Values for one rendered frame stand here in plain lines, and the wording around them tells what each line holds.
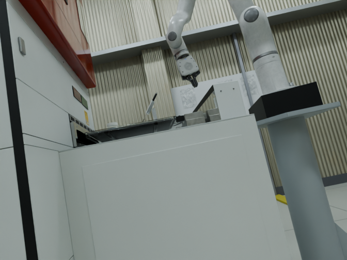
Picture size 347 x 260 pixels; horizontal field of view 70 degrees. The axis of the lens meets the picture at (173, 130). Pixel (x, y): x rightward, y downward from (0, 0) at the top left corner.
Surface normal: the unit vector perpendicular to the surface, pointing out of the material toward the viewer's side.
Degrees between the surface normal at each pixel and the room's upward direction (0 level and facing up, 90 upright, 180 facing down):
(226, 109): 90
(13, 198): 90
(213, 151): 90
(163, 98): 90
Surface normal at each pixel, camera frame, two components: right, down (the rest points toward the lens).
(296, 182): -0.59, 0.01
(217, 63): -0.06, -0.13
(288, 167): -0.77, 0.07
